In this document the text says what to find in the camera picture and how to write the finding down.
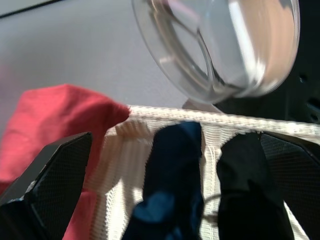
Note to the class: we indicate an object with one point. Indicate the black cloth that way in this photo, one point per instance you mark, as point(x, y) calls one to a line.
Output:
point(240, 175)

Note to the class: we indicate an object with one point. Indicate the pale woven basket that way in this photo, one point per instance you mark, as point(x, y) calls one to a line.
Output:
point(125, 160)

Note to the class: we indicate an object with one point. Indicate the navy blue cloth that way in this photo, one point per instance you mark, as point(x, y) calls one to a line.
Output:
point(172, 155)

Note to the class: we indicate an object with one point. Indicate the red cloth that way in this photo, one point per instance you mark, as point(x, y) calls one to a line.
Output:
point(50, 112)

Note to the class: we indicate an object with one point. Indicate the round washing machine door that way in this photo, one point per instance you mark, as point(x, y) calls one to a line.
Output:
point(225, 50)

